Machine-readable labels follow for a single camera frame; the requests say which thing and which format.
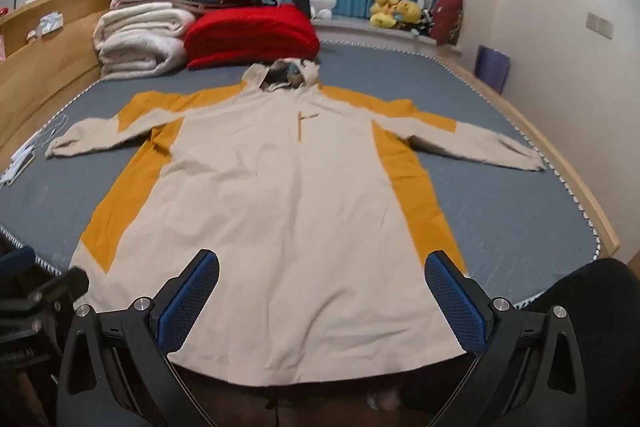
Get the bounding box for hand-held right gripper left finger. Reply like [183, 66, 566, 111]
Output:
[56, 248, 221, 427]

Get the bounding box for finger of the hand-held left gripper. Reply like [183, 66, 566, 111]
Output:
[27, 266, 91, 310]

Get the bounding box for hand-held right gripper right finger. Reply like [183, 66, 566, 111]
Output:
[424, 249, 588, 427]

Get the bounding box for beige and orange hooded jacket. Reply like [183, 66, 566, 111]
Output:
[45, 59, 547, 389]

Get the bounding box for grey mattress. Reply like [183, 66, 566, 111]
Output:
[0, 38, 601, 310]

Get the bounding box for purple bag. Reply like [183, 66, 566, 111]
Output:
[474, 45, 511, 95]

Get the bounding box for red folded blanket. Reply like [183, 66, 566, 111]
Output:
[184, 4, 321, 70]

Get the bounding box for dark red cushion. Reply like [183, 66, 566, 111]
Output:
[430, 0, 465, 46]

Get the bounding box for yellow plush toy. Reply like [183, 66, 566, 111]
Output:
[370, 0, 401, 29]
[396, 0, 424, 28]

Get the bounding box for white papers with cable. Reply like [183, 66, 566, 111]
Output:
[0, 114, 71, 186]

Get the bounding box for wooden bed frame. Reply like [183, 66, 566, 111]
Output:
[0, 0, 622, 260]

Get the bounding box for white wall socket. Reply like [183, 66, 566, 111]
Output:
[586, 12, 614, 40]

